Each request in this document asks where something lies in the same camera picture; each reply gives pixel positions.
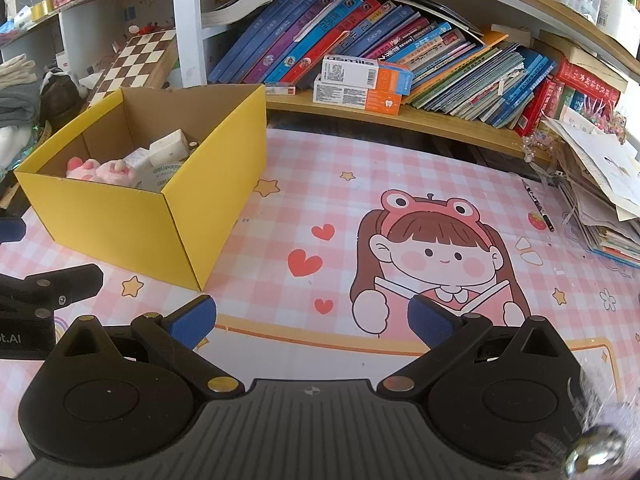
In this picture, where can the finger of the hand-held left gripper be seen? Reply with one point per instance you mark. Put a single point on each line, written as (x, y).
(65, 282)
(12, 230)

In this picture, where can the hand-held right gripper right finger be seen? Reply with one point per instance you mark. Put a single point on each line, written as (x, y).
(430, 320)

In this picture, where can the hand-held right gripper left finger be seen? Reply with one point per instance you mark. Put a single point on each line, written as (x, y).
(192, 317)

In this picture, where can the yellow cardboard box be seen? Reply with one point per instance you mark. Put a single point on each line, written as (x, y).
(125, 230)

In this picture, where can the pink plush paw toy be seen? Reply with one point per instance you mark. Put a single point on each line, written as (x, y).
(107, 172)

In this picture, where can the clear packing tape roll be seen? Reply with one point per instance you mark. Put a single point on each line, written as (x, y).
(160, 178)

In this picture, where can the white charger plug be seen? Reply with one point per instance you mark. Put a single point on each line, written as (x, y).
(137, 157)

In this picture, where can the small cream white cube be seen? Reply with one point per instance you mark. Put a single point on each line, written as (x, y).
(170, 146)

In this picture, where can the folded grey cloth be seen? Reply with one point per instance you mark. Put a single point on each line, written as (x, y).
(17, 105)

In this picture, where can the dark brown fuzzy item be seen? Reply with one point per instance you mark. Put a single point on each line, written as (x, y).
(60, 90)

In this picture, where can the pink checked printed desk mat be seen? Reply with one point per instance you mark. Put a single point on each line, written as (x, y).
(300, 210)

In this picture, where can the black pen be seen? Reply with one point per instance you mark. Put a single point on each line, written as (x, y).
(539, 206)

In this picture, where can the folded beige cloth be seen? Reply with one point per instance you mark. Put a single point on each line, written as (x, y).
(15, 70)

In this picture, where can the person's fluffy sleeve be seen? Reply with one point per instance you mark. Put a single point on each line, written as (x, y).
(600, 410)

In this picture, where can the clear bead ornament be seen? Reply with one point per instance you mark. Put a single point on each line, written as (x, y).
(536, 146)

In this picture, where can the brown and white chessboard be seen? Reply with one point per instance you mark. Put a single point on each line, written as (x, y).
(135, 60)

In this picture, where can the pile of papers and booklets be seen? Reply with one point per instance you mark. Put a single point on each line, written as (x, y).
(600, 195)

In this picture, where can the white side shelf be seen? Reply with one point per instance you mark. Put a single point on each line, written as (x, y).
(85, 25)

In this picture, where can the small red and white box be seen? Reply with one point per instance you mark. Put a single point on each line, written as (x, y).
(280, 89)

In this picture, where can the white and wooden bookshelf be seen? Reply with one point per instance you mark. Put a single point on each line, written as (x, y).
(187, 35)

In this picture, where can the row of colourful books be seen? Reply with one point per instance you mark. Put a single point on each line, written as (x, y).
(400, 35)

